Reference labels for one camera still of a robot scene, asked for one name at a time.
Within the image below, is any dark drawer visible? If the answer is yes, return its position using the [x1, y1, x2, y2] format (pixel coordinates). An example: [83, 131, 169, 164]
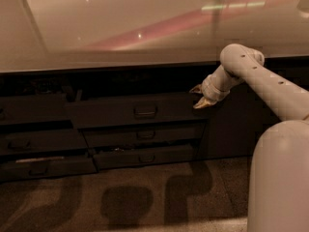
[0, 94, 68, 125]
[66, 93, 210, 129]
[0, 156, 97, 182]
[0, 130, 87, 156]
[83, 123, 205, 148]
[94, 144, 195, 169]

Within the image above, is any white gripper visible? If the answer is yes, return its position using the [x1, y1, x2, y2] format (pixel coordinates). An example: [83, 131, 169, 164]
[189, 74, 230, 109]

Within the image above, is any dark cabinet door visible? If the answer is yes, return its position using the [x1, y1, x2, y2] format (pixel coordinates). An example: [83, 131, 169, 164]
[198, 69, 279, 159]

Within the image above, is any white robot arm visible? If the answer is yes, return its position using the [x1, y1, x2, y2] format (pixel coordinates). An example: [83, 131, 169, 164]
[191, 43, 309, 232]

